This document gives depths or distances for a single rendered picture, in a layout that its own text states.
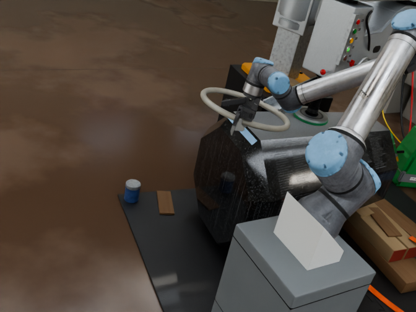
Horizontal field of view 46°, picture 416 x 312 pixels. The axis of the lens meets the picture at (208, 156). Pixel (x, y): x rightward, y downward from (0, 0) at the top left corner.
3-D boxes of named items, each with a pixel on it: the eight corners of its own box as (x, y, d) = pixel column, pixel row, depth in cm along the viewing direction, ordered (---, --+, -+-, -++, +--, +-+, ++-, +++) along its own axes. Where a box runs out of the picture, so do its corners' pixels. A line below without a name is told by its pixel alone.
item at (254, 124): (241, 93, 282) (242, 88, 281) (306, 131, 254) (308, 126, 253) (180, 90, 246) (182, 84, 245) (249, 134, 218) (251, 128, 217)
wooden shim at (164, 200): (156, 192, 342) (156, 190, 342) (170, 192, 345) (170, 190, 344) (159, 214, 322) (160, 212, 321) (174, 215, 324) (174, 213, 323)
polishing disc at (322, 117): (288, 112, 298) (288, 111, 297) (303, 104, 314) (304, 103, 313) (319, 126, 288) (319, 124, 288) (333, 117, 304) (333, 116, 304)
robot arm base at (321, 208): (340, 246, 181) (359, 228, 180) (322, 226, 167) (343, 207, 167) (308, 215, 194) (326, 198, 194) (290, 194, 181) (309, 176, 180)
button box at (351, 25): (342, 62, 274) (359, 12, 260) (346, 64, 272) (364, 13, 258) (334, 64, 269) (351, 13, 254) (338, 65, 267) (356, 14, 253)
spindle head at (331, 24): (333, 65, 311) (356, -6, 289) (361, 78, 299) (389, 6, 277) (299, 71, 288) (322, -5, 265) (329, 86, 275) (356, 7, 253)
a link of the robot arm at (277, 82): (296, 87, 210) (280, 77, 219) (285, 70, 202) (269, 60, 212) (280, 103, 210) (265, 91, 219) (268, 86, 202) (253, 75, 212)
